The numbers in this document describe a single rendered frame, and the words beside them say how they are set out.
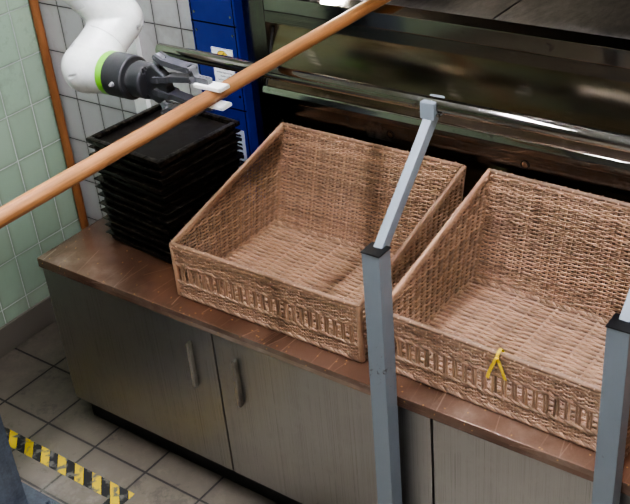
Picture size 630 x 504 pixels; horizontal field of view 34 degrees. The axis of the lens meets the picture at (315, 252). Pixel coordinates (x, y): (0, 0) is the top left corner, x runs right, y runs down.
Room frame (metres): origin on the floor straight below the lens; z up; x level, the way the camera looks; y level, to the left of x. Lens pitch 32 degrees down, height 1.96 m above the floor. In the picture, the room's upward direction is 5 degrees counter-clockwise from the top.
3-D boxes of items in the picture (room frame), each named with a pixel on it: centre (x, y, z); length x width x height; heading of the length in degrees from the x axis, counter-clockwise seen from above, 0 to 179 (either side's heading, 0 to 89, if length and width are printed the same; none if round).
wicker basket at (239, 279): (2.12, -0.01, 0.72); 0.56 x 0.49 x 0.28; 51
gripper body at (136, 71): (1.96, 0.29, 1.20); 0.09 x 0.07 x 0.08; 52
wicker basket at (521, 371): (1.75, -0.48, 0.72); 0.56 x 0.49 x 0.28; 50
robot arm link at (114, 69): (2.01, 0.35, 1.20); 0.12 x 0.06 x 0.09; 142
